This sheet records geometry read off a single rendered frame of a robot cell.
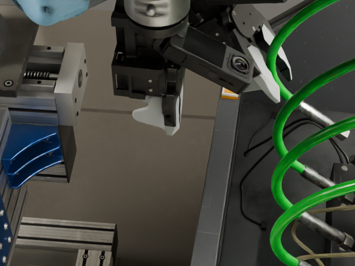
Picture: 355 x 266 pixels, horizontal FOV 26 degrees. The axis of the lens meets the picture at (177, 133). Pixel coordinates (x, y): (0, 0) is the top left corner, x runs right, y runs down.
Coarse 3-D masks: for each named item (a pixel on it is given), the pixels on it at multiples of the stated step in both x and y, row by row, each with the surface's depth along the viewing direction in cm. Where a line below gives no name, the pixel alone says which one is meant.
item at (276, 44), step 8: (320, 0) 98; (328, 0) 97; (336, 0) 97; (304, 8) 100; (312, 8) 99; (320, 8) 98; (296, 16) 100; (304, 16) 100; (288, 24) 102; (296, 24) 101; (280, 32) 103; (288, 32) 102; (280, 40) 104; (272, 48) 105; (272, 56) 106; (272, 64) 107; (272, 72) 108; (280, 88) 110; (288, 96) 112
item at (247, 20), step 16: (192, 0) 106; (192, 16) 107; (208, 16) 107; (224, 16) 104; (240, 16) 105; (256, 16) 108; (208, 32) 105; (224, 32) 104; (240, 32) 103; (256, 32) 108
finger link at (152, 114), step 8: (152, 96) 96; (152, 104) 97; (160, 104) 96; (176, 104) 96; (136, 112) 98; (144, 112) 98; (152, 112) 98; (160, 112) 98; (176, 112) 97; (144, 120) 100; (152, 120) 99; (160, 120) 99; (176, 120) 98; (168, 128) 99; (176, 128) 100
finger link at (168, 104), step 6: (168, 84) 93; (174, 84) 92; (168, 90) 92; (174, 90) 92; (162, 96) 93; (168, 96) 92; (174, 96) 92; (162, 102) 93; (168, 102) 93; (174, 102) 93; (162, 108) 93; (168, 108) 93; (174, 108) 94; (168, 114) 94; (174, 114) 95; (168, 120) 96; (174, 120) 95; (174, 126) 98
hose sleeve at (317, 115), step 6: (306, 102) 113; (300, 108) 112; (306, 108) 113; (312, 108) 113; (306, 114) 113; (312, 114) 113; (318, 114) 113; (312, 120) 114; (318, 120) 114; (324, 120) 114; (330, 120) 114; (324, 126) 114
